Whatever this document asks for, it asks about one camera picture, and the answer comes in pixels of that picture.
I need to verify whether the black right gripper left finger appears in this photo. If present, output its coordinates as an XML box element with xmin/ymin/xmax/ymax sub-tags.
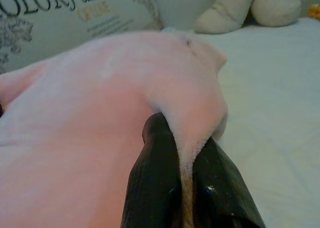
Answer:
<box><xmin>122</xmin><ymin>112</ymin><xmax>185</xmax><ymax>228</ymax></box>

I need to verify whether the white quilted mattress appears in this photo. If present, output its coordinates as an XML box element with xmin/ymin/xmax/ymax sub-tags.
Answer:
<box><xmin>162</xmin><ymin>17</ymin><xmax>320</xmax><ymax>228</ymax></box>

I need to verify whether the cream plush toy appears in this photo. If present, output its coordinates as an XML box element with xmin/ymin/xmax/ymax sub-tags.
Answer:
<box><xmin>193</xmin><ymin>0</ymin><xmax>302</xmax><ymax>34</ymax></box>

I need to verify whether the orange cartoon print blanket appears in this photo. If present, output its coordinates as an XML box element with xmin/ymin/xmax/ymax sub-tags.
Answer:
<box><xmin>306</xmin><ymin>4</ymin><xmax>320</xmax><ymax>20</ymax></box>

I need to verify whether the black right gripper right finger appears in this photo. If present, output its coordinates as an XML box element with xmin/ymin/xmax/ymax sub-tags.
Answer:
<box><xmin>193</xmin><ymin>136</ymin><xmax>266</xmax><ymax>228</ymax></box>

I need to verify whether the pink pillow with white patch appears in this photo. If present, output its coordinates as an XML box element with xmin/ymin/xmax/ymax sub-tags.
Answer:
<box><xmin>0</xmin><ymin>30</ymin><xmax>230</xmax><ymax>228</ymax></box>

